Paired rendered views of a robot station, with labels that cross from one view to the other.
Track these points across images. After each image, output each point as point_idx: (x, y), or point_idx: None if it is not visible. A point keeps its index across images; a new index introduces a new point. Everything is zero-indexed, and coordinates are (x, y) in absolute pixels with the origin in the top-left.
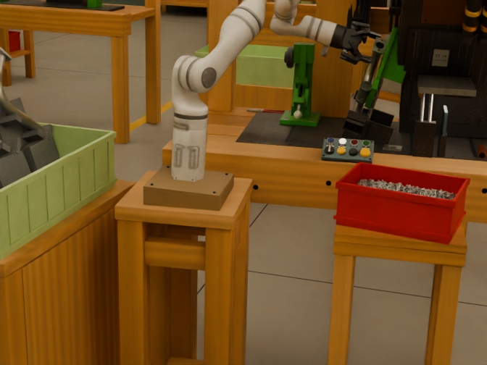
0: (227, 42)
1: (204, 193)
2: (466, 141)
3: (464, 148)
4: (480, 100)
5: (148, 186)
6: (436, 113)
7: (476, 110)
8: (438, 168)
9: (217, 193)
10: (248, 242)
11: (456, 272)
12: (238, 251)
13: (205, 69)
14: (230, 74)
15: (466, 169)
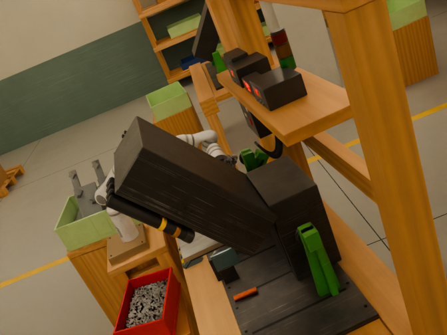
0: (106, 182)
1: (108, 254)
2: (279, 274)
3: (258, 282)
4: (282, 247)
5: (107, 238)
6: (275, 240)
7: (284, 253)
8: (195, 295)
9: (111, 256)
10: (179, 275)
11: None
12: None
13: (96, 195)
14: (263, 147)
15: (202, 306)
